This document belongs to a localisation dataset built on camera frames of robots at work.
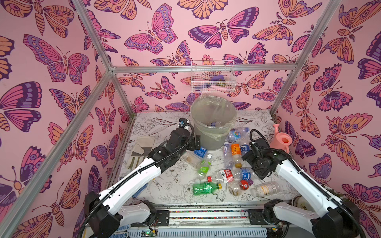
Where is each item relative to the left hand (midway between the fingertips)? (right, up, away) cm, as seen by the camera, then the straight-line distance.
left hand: (193, 134), depth 74 cm
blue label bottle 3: (+15, +6, +26) cm, 31 cm away
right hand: (+29, -16, +6) cm, 34 cm away
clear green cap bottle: (0, -18, +19) cm, 26 cm away
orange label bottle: (+27, -14, +18) cm, 36 cm away
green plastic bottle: (+7, -29, +3) cm, 29 cm away
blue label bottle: (+6, -12, +18) cm, 22 cm away
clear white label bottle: (+37, -29, +3) cm, 47 cm away
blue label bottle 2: (+28, -23, +9) cm, 37 cm away
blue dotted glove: (-31, -33, +8) cm, 46 cm away
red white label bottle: (+17, -24, +11) cm, 32 cm away
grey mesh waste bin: (+14, +11, +26) cm, 32 cm away
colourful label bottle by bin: (+29, -1, +26) cm, 39 cm away
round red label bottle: (+23, -30, +8) cm, 39 cm away
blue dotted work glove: (-35, -46, -5) cm, 58 cm away
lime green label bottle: (+6, -20, +11) cm, 24 cm away
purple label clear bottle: (+22, -15, +22) cm, 34 cm away
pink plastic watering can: (+53, -4, +15) cm, 55 cm away
